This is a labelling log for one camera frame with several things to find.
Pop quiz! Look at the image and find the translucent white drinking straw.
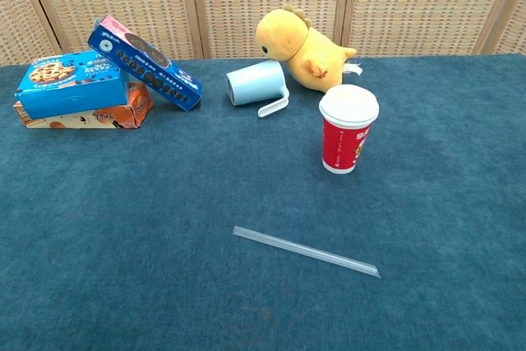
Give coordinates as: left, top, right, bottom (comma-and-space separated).
232, 225, 382, 279

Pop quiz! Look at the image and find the red cup with white lid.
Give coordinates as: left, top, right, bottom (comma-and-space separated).
318, 84, 381, 175

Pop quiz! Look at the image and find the light blue plastic mug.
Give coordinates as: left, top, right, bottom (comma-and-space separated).
225, 59, 291, 118

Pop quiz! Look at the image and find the yellow plush dinosaur toy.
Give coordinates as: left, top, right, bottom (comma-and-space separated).
256, 4, 364, 94

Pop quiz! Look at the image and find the blue carpet table mat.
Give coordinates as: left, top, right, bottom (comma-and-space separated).
0, 53, 526, 351

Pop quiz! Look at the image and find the orange cookie box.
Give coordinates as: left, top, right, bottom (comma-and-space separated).
12, 81, 154, 130

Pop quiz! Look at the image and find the dark blue Oreo box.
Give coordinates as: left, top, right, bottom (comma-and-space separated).
87, 14, 204, 113

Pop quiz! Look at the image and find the blue chocolate chip cookie box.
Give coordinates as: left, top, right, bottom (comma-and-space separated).
15, 50, 131, 121

